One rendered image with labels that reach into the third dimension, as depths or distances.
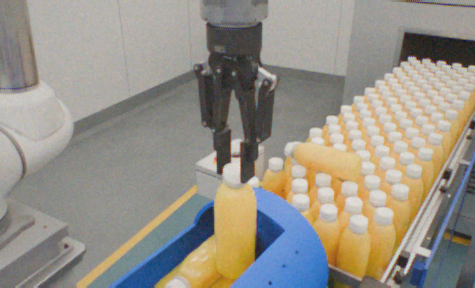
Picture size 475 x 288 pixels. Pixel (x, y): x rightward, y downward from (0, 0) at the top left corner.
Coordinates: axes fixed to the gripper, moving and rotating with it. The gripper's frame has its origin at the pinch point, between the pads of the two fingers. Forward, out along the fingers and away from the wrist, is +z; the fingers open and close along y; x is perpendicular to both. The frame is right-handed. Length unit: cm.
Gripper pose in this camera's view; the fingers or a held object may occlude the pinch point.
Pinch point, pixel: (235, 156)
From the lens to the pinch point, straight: 63.6
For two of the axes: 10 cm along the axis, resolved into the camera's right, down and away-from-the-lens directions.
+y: 8.1, 2.7, -5.2
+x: 5.9, -3.8, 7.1
